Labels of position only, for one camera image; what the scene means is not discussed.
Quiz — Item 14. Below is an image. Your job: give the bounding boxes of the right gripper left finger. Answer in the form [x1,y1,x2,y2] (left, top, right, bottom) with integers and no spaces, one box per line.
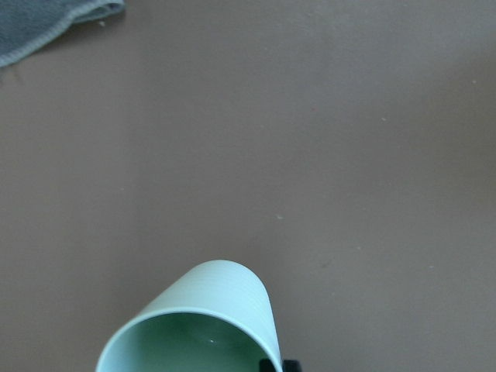
[259,359,274,372]

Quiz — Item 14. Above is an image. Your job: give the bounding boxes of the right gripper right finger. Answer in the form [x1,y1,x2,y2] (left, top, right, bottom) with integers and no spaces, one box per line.
[283,360,302,372]

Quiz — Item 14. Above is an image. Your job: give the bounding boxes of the green plastic cup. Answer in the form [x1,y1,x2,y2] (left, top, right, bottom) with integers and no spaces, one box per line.
[95,260,283,371]

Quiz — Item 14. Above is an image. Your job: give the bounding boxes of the grey folded cloth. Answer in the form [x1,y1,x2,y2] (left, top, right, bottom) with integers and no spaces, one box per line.
[1,0,126,67]

